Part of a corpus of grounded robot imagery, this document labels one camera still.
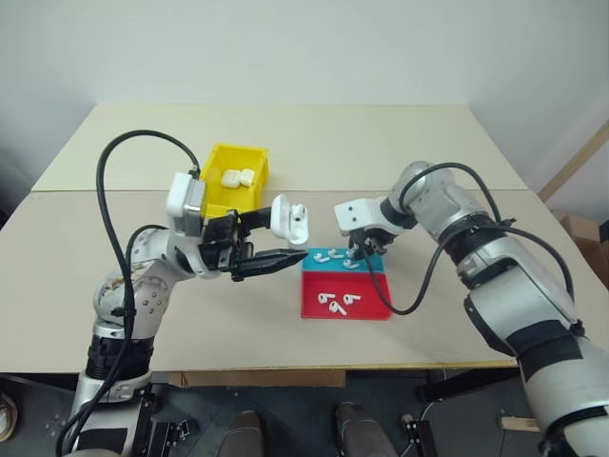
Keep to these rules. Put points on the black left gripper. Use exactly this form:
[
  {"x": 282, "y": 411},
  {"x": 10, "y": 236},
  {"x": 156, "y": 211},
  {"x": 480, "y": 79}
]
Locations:
[{"x": 221, "y": 243}]

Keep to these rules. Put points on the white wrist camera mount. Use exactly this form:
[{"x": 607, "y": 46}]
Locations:
[
  {"x": 181, "y": 195},
  {"x": 354, "y": 214}
]

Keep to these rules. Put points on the white earbud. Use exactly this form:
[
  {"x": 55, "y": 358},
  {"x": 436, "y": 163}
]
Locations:
[
  {"x": 322, "y": 259},
  {"x": 325, "y": 298},
  {"x": 297, "y": 212},
  {"x": 351, "y": 264},
  {"x": 351, "y": 250},
  {"x": 351, "y": 299},
  {"x": 338, "y": 308},
  {"x": 334, "y": 253}
]

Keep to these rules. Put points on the white earbud case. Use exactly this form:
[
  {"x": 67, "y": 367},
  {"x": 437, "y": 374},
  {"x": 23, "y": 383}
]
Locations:
[
  {"x": 247, "y": 177},
  {"x": 230, "y": 179},
  {"x": 285, "y": 228}
]

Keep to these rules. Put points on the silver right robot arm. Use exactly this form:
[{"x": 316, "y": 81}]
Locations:
[{"x": 523, "y": 266}]

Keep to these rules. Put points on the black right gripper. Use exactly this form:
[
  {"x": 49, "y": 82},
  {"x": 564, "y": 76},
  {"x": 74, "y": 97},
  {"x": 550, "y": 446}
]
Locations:
[{"x": 376, "y": 236}]

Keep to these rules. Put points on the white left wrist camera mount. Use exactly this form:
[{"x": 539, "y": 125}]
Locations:
[{"x": 181, "y": 195}]

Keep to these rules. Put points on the leaning wooden board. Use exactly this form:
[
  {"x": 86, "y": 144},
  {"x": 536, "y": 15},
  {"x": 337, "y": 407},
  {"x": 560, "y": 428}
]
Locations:
[{"x": 575, "y": 159}]

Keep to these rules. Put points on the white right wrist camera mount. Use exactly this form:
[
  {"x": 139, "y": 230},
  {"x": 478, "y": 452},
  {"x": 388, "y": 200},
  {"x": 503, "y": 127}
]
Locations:
[{"x": 354, "y": 214}]

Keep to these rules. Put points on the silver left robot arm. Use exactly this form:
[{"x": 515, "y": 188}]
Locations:
[{"x": 143, "y": 295}]

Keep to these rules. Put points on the teal and red tray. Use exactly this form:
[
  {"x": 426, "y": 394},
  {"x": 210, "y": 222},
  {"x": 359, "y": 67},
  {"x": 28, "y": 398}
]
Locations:
[{"x": 347, "y": 285}]

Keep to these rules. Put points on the black table frame bar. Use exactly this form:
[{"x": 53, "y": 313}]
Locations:
[{"x": 466, "y": 383}]

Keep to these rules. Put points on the closed white earbud case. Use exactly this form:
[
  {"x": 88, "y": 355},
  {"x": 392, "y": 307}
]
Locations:
[
  {"x": 247, "y": 177},
  {"x": 230, "y": 179}
]

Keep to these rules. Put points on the brown cardboard box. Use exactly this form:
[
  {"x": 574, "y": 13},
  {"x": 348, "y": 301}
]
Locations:
[{"x": 587, "y": 243}]

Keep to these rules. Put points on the yellow plastic bin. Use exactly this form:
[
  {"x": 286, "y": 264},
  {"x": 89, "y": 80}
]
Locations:
[{"x": 216, "y": 190}]

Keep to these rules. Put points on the dark rounded shape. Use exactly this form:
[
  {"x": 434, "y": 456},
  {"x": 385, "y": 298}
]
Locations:
[{"x": 361, "y": 431}]

